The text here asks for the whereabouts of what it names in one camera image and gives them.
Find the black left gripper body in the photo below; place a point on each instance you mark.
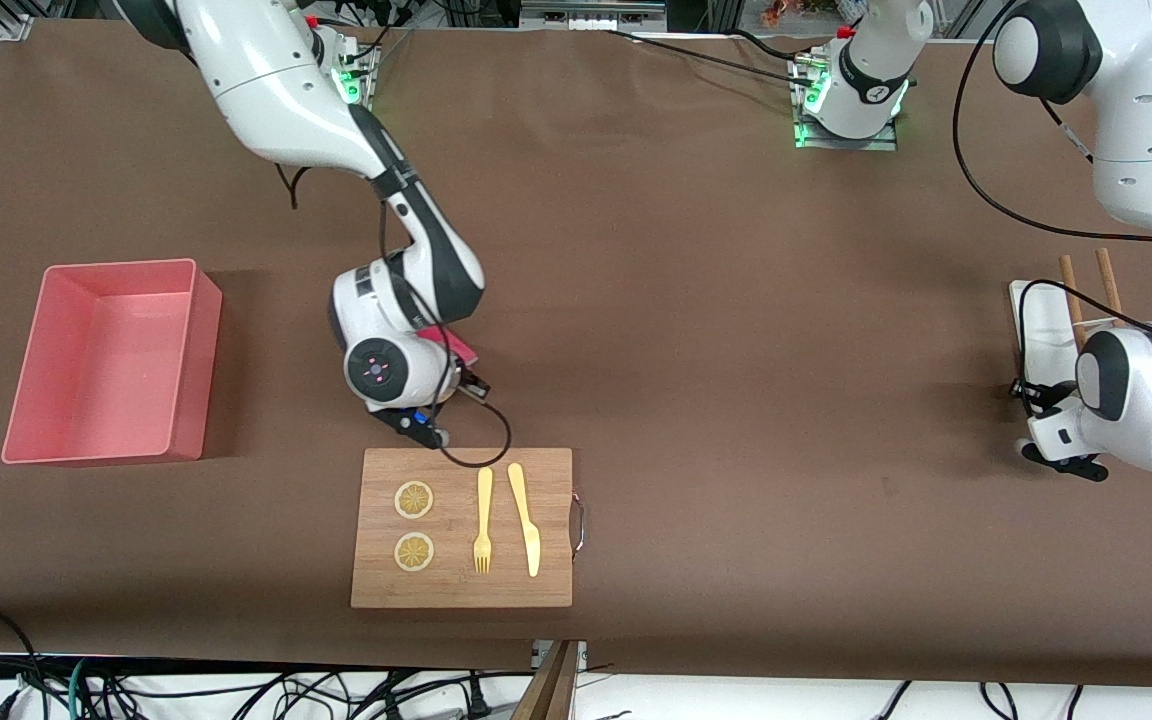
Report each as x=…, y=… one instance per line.
x=1026, y=392

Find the pink cloth with grey edge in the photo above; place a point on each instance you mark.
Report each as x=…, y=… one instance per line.
x=464, y=350

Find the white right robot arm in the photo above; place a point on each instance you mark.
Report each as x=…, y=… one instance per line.
x=276, y=90

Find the white rectangular tray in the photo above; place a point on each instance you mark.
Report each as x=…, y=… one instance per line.
x=1041, y=320

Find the white rubber band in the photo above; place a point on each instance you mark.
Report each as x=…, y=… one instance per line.
x=1096, y=323

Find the yellow plastic fork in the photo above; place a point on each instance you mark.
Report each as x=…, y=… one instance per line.
x=484, y=500

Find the yellow lemon slice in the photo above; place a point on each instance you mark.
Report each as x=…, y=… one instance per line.
x=414, y=500
x=414, y=552

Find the yellow plastic knife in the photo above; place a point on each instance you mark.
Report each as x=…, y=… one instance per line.
x=532, y=545

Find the wooden cutting board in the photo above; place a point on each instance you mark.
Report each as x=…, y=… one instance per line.
x=456, y=590

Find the brown wooden stand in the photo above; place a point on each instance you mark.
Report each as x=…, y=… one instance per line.
x=551, y=695

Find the black power plug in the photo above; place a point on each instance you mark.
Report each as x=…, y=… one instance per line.
x=477, y=705

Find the pink plastic bin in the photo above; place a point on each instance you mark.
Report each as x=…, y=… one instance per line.
x=106, y=380

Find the small metal table bracket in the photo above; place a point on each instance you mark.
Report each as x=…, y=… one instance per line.
x=539, y=655

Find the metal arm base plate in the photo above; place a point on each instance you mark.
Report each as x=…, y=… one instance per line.
x=361, y=90
x=881, y=143

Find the aluminium corner bracket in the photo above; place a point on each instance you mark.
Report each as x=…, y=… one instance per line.
x=14, y=28

